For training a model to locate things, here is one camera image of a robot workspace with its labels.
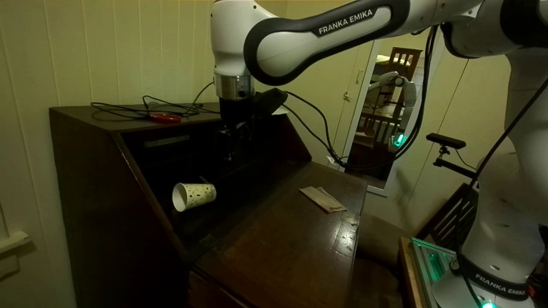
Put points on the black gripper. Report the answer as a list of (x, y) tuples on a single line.
[(236, 112)]

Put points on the white dotted paper cup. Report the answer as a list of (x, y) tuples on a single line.
[(196, 195)]

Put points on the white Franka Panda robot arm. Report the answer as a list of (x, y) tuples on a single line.
[(344, 22)]

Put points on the small red object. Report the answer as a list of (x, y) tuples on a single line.
[(165, 118)]

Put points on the folded beige paper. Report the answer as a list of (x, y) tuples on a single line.
[(323, 198)]

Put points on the dark wooden secretary desk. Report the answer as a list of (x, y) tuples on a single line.
[(285, 249)]

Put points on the light wooden robot stand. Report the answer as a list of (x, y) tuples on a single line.
[(409, 273)]

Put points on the dark slatted wooden chair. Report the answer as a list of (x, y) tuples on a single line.
[(451, 217)]

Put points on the white framed wall mirror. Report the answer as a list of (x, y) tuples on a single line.
[(371, 154)]

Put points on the black camera on stand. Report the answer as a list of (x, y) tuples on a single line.
[(446, 138)]

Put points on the white wall fixture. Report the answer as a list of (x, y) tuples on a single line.
[(11, 241)]

